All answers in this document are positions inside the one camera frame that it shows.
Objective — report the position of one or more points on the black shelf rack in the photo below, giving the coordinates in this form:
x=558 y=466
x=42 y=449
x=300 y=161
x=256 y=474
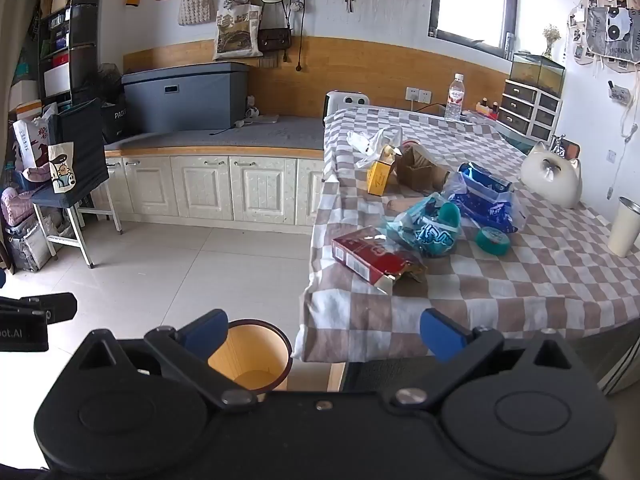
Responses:
x=67 y=35

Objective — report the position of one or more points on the blue tissue pack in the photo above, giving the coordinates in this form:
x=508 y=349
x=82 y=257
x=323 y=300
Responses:
x=487 y=210

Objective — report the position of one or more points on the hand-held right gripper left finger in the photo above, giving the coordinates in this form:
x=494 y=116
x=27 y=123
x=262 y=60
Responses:
x=206 y=331

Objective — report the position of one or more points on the teal snack bag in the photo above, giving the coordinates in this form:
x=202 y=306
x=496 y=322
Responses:
x=425 y=227

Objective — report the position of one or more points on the glass fish tank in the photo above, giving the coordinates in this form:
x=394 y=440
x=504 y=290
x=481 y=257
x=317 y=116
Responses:
x=537 y=72

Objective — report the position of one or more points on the white plastic bag red print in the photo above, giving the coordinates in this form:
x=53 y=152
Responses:
x=372 y=142

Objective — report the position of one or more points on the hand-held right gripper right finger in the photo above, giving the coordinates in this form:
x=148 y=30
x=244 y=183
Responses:
x=440 y=332

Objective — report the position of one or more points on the red carton box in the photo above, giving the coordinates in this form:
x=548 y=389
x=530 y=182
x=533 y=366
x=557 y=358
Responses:
x=370 y=257

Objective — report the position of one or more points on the white drawer unit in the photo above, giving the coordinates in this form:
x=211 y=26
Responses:
x=527 y=110

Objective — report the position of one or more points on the brown satchel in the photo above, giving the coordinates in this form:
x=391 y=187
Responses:
x=274 y=40

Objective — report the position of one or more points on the white cabinet row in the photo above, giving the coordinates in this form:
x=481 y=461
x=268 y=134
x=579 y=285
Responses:
x=210 y=187

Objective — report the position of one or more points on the white wall socket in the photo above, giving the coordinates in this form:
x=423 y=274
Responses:
x=418 y=94

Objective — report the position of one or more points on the clear water bottle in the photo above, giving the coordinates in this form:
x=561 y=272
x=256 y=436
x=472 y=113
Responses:
x=454 y=100

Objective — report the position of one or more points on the cartoon print tote bag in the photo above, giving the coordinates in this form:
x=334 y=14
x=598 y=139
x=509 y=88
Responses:
x=61 y=167

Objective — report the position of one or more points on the orange chair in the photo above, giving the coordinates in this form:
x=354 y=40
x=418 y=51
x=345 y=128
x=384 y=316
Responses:
x=567 y=146

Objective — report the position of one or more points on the small bottles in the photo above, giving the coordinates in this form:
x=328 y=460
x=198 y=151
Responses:
x=487 y=110

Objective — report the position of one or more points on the green tape roll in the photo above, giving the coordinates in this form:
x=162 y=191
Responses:
x=492 y=240

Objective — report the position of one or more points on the black fabric bag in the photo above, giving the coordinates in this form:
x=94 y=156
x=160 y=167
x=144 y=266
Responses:
x=87 y=150

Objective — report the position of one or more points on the dried flowers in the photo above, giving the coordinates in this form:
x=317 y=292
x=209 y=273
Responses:
x=551 y=37

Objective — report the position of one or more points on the black glossy shopping bag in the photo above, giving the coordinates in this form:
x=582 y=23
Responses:
x=114 y=115

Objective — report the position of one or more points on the cream tumbler cup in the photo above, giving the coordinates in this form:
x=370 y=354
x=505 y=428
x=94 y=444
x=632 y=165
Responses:
x=625 y=230

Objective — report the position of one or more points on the cream crochet bag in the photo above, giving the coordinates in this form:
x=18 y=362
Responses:
x=194 y=7

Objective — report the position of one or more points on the panda wall hanging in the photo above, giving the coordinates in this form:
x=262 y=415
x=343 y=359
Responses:
x=607 y=30

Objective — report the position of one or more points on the white metal stool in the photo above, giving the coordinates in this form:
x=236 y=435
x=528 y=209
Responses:
x=70 y=220

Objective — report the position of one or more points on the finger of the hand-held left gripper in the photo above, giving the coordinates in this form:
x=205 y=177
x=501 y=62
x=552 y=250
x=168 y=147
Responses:
x=50 y=307

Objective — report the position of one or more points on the blue drink can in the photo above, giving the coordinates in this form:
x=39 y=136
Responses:
x=482 y=176

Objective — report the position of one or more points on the white cat-shaped lamp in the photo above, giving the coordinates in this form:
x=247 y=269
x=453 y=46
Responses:
x=550 y=175

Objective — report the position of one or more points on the white paper bag red print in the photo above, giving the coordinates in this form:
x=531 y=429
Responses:
x=30 y=140

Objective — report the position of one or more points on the printed canvas tote bag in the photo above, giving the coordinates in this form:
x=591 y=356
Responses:
x=237 y=35

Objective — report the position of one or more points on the grey storage box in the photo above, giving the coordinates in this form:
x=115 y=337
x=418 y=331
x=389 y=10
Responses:
x=185 y=97

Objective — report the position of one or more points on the open cardboard box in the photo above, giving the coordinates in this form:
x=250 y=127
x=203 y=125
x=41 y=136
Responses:
x=415 y=170

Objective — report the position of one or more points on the yellow box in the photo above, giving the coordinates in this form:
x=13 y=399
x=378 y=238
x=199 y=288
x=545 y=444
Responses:
x=380 y=176

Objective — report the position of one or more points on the dark framed window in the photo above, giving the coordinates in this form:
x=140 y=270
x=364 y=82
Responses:
x=470 y=0

